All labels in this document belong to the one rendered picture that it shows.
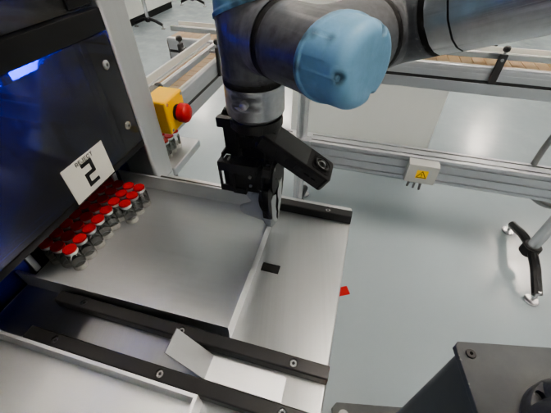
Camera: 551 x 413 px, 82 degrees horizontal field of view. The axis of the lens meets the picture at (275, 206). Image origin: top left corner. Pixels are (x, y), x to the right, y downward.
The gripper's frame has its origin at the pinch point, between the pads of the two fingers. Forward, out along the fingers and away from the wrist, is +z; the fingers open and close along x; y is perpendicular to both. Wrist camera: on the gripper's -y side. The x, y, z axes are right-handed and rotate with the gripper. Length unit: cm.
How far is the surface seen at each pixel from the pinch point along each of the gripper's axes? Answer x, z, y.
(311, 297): 10.8, 3.7, -8.9
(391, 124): -143, 56, -30
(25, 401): 33.8, 2.8, 21.6
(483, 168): -84, 39, -62
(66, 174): 10.7, -13.3, 26.7
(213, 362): 23.6, 3.2, 1.7
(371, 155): -84, 40, -19
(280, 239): 0.9, 3.6, -1.3
